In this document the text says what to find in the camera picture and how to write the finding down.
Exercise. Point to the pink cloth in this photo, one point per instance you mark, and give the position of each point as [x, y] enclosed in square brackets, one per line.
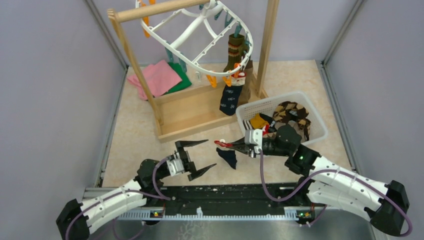
[160, 77]

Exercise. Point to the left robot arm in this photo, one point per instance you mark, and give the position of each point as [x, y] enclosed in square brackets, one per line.
[79, 219]

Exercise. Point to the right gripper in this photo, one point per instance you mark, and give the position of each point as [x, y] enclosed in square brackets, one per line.
[242, 147]

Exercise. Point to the mustard yellow sock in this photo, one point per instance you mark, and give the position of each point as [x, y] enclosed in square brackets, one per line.
[258, 122]

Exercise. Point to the green cloth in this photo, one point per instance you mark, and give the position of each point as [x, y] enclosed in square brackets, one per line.
[185, 81]

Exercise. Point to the white oval clip hanger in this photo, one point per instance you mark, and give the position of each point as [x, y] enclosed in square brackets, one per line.
[195, 36]

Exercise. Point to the white plastic laundry basket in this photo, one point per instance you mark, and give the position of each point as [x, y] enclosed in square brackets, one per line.
[319, 130]

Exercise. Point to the olive striped sock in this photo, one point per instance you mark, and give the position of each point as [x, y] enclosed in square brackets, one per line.
[236, 48]

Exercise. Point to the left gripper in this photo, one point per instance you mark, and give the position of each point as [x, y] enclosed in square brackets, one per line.
[180, 153]

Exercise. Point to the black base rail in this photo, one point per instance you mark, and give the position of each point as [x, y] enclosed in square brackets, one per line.
[232, 202]

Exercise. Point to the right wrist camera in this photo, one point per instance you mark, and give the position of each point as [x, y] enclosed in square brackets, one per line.
[253, 138]

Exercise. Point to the brown argyle sock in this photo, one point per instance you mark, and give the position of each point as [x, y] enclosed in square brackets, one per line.
[292, 111]

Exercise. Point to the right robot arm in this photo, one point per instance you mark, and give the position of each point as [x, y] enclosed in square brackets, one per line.
[384, 205]

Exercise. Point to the tan ribbed sock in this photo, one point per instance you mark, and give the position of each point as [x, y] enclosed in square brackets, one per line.
[246, 91]

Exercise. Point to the navy blue sock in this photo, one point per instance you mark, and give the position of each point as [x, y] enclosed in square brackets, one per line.
[231, 94]

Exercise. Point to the wooden hanger rack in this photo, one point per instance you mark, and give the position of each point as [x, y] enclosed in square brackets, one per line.
[186, 112]

